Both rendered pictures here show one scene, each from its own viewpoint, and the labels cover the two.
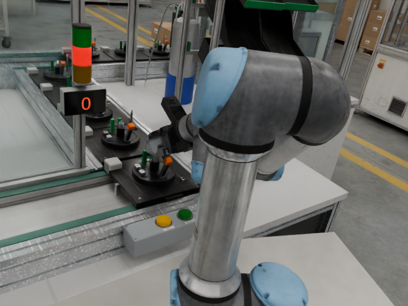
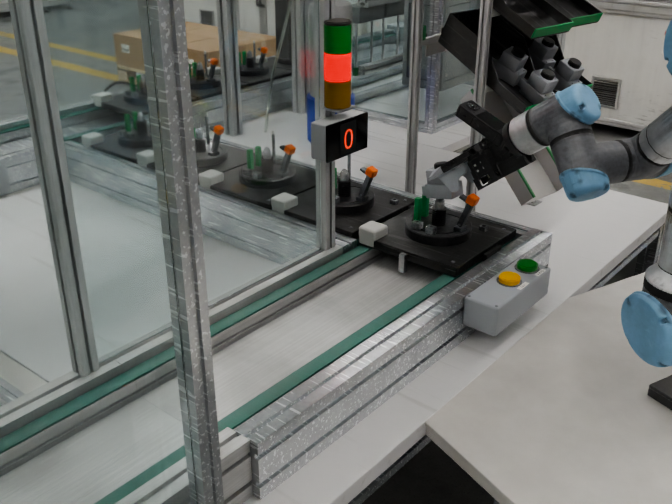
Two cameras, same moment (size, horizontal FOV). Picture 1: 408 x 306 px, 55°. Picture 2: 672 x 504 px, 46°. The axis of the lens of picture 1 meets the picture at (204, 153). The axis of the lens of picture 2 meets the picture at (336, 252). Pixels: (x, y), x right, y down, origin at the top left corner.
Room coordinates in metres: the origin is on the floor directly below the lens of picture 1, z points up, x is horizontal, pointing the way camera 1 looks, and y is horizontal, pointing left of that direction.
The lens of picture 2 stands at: (-0.37, 0.66, 1.66)
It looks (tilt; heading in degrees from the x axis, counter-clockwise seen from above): 26 degrees down; 349
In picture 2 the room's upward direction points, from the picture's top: straight up
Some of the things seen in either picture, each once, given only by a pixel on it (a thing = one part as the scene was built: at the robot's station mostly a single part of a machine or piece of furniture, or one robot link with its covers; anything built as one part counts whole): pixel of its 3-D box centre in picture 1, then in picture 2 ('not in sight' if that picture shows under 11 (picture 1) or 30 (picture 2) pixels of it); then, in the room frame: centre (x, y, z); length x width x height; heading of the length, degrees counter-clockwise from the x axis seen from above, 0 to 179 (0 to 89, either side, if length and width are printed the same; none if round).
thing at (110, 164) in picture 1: (113, 166); (372, 234); (1.10, 0.29, 0.97); 0.05 x 0.05 x 0.04; 39
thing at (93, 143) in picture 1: (120, 130); (343, 185); (1.28, 0.31, 1.01); 0.24 x 0.24 x 0.13; 39
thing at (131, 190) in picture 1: (153, 176); (437, 235); (1.08, 0.15, 0.96); 0.24 x 0.24 x 0.02; 39
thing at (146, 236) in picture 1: (162, 230); (507, 294); (0.86, 0.08, 0.93); 0.21 x 0.07 x 0.06; 129
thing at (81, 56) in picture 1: (82, 54); (337, 65); (1.05, 0.37, 1.33); 0.05 x 0.05 x 0.05
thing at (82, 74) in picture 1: (82, 72); (337, 92); (1.05, 0.37, 1.28); 0.05 x 0.05 x 0.05
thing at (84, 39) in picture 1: (82, 36); (337, 38); (1.05, 0.37, 1.38); 0.05 x 0.05 x 0.05
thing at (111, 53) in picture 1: (125, 47); not in sight; (2.45, 0.59, 1.01); 0.24 x 0.24 x 0.13; 39
